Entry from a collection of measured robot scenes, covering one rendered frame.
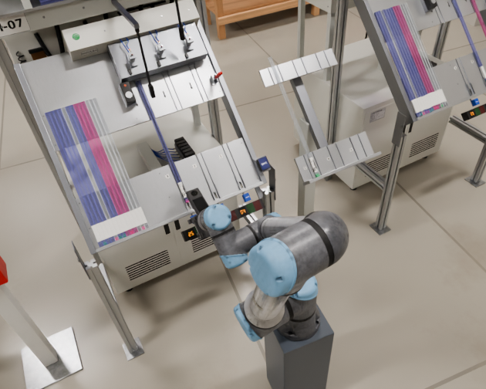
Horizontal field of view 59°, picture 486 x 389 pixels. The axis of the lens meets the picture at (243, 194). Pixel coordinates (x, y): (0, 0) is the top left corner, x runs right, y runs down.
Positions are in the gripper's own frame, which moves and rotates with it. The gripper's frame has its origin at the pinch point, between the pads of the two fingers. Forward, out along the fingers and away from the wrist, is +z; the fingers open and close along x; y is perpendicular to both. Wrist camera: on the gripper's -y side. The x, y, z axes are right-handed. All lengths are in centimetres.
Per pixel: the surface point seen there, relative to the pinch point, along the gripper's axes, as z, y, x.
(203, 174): 3.9, -14.5, 9.7
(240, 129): 2.7, -25.6, 30.0
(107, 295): 22.5, 14.2, -39.3
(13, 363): 72, 29, -91
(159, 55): -3, -60, 10
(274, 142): 127, -29, 96
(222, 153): 3.9, -19.4, 19.9
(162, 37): -2, -67, 14
